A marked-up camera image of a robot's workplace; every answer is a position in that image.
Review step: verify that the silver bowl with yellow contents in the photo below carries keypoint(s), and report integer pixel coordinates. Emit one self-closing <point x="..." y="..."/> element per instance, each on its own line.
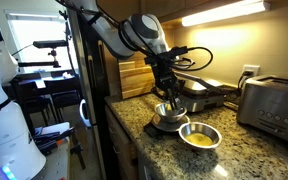
<point x="198" y="127"/>

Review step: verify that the yellow powder contents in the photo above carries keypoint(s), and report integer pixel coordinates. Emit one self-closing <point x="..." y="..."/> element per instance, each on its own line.
<point x="199" y="139"/>

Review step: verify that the empty silver bowl on scale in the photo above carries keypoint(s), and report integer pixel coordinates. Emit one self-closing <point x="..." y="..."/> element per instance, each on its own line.
<point x="163" y="110"/>

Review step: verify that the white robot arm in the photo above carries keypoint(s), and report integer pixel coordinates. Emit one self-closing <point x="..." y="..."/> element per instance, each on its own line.
<point x="20" y="158"/>

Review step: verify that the black refrigerator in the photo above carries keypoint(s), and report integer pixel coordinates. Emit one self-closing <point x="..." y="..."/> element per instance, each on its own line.
<point x="93" y="82"/>

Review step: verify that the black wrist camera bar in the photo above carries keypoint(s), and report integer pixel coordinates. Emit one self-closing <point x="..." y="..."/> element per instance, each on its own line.
<point x="175" y="51"/>

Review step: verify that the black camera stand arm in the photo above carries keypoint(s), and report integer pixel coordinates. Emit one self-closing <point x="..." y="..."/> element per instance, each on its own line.
<point x="48" y="57"/>

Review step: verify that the under-cabinet light strip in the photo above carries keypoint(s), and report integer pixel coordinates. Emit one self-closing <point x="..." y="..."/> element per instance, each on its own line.
<point x="237" y="9"/>

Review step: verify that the white wall outlet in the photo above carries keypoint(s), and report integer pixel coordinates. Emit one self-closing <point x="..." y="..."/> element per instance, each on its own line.
<point x="254" y="69"/>

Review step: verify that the black kitchen scale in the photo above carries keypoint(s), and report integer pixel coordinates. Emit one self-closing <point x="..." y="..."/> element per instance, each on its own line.
<point x="164" y="124"/>

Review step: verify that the black dining chair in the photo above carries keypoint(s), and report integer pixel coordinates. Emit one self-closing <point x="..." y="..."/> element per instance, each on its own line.
<point x="64" y="93"/>

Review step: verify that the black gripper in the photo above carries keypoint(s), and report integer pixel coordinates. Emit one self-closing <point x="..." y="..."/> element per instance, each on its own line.
<point x="166" y="81"/>

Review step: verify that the light wooden cutting board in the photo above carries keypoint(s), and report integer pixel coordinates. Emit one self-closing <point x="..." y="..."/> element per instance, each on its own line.
<point x="136" y="78"/>

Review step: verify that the stainless steel toaster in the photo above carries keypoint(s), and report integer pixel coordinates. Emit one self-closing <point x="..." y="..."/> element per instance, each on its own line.
<point x="264" y="104"/>

